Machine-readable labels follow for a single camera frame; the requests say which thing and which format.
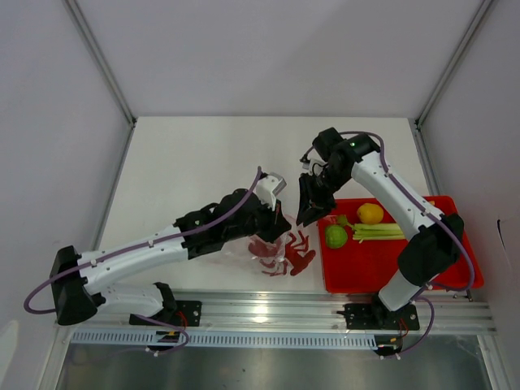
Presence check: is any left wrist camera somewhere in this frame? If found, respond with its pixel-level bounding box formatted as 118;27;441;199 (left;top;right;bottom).
254;172;287;210

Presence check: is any right aluminium corner post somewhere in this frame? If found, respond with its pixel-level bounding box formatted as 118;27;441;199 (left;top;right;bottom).
414;0;497;132

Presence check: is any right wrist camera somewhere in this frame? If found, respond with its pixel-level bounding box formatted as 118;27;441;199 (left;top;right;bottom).
301;156;327;176

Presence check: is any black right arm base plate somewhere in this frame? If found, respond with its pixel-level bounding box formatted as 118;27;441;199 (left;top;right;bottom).
336;303;420;331

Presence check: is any clear zip top bag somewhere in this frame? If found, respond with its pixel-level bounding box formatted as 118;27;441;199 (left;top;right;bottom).
219;210;297;277

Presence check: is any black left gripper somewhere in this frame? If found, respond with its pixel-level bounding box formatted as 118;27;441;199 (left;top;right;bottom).
224;195;291;244

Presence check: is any red plastic tray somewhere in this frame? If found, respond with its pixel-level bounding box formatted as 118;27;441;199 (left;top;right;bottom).
318;196;484;293

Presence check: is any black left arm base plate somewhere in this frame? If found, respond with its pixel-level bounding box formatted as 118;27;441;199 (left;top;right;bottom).
150;300;202;327

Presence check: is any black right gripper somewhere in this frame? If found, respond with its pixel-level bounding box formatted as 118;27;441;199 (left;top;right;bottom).
297;166;349;228

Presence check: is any left aluminium corner post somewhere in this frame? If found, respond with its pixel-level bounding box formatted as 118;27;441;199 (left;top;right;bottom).
62;0;137;127

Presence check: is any aluminium corner post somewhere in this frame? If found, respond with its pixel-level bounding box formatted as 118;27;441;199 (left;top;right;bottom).
62;0;137;127
414;0;497;132

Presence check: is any aluminium rail frame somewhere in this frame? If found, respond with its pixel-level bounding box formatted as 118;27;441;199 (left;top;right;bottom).
58;284;496;335

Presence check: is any green celery stalk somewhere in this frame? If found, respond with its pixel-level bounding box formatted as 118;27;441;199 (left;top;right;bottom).
334;214;405;242

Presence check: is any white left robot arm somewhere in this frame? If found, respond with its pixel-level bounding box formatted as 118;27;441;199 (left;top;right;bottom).
50;171;316;326

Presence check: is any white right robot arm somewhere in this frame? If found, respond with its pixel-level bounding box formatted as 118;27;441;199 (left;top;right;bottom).
297;128;467;328

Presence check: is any green bumpy custard apple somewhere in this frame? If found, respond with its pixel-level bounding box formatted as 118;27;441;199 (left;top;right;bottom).
324;224;349;249

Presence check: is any yellow lemon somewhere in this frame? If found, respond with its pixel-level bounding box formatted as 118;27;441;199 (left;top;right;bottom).
357;203;384;225

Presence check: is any white slotted cable duct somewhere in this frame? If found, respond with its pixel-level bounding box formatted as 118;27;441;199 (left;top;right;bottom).
71;329;377;350

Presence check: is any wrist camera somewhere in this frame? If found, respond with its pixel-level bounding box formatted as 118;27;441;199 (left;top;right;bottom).
254;172;287;210
301;156;327;176

